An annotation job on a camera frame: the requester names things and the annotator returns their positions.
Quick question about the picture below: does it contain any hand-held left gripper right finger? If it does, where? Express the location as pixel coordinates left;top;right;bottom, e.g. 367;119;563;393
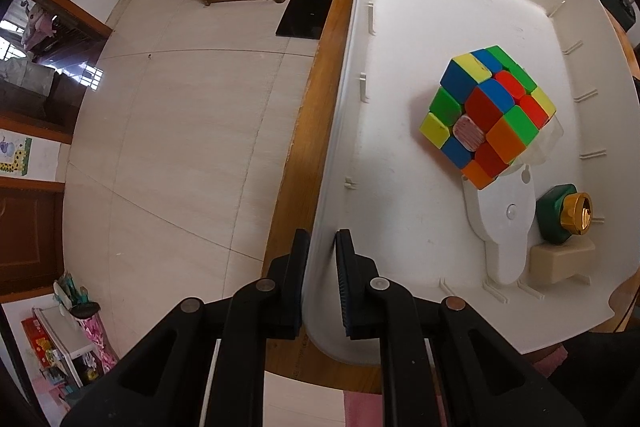
335;229;587;427

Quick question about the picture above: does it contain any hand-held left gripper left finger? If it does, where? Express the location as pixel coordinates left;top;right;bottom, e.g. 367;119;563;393
60;229;312;427

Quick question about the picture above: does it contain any white plastic piece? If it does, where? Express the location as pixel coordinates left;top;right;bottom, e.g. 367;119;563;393
461;162;537;285

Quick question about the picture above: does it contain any beige pentagon box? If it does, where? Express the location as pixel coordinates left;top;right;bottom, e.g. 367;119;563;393
529;237;597;289

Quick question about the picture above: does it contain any green bottle with gold cap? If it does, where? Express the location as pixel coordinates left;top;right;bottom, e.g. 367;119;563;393
536;183;597;245

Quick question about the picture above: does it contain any colourful puzzle cube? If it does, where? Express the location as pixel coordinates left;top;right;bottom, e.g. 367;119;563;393
419;45;557;191

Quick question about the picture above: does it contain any large white plastic tray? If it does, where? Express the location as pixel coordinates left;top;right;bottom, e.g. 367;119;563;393
302;0;640;365

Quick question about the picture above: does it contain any pink patterned bag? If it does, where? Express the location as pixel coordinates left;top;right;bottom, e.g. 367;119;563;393
82;314;119;373

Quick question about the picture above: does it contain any small white shelf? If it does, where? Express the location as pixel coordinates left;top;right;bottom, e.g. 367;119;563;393
20;302;121;403

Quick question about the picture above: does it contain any clear plastic box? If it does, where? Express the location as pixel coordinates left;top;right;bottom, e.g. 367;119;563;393
520;122;565;168

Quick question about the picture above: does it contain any person's dark clothing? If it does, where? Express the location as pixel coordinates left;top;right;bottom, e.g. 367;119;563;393
550;329;640;427

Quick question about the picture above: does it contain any brown wooden door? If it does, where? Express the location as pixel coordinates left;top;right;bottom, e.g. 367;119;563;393
0;177;66;295

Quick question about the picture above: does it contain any black floor scale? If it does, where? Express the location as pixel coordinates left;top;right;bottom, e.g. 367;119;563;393
276;0;335;40

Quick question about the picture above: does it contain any pink plush toy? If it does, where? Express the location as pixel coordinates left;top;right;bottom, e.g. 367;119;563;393
20;4;57;50

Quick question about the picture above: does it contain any black speaker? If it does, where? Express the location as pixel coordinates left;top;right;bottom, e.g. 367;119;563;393
595;0;638;30

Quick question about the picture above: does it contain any wall poster with drawing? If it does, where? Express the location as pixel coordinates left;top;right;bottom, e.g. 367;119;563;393
0;129;33;178

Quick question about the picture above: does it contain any wooden door frame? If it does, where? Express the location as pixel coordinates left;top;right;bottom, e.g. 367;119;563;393
0;0;113;145

